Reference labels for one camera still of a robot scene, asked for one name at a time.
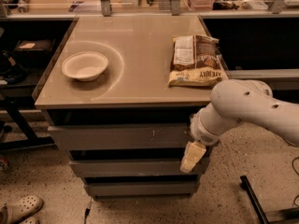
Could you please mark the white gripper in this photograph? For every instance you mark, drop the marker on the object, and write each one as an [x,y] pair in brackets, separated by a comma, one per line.
[202,132]

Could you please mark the black headphones on shelf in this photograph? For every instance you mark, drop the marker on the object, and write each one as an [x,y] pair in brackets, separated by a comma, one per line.
[15,73]

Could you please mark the brown yellow snack bag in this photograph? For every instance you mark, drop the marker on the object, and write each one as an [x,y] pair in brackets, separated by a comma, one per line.
[195,61]

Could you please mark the grey drawer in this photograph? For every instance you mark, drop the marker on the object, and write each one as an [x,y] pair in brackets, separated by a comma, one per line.
[117,168]
[99,190]
[120,136]

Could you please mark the black box with label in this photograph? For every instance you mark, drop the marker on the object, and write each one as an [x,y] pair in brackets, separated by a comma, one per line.
[34,53]

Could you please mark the grey bottom drawer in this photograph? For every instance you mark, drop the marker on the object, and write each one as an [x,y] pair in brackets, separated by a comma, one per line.
[99,190]

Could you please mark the grey drawer cabinet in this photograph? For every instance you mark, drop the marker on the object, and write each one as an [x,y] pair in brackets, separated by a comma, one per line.
[133,89]

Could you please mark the grey top drawer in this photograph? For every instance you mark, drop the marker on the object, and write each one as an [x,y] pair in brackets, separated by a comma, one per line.
[120,136]

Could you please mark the white perforated clog shoe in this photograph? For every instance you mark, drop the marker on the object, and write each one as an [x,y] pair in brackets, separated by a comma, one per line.
[20,210]

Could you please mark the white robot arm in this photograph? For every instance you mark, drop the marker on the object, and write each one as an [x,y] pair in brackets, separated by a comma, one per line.
[232,103]

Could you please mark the white paper bowl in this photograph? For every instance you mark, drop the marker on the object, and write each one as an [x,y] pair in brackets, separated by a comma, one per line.
[85,65]

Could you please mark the grey middle drawer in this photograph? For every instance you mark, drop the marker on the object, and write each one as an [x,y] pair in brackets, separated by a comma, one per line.
[117,168]

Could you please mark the black metal stand leg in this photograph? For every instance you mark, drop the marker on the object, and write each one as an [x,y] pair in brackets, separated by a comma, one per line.
[267,210]

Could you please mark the black table frame leg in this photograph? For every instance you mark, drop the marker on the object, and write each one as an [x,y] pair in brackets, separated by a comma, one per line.
[31,140]

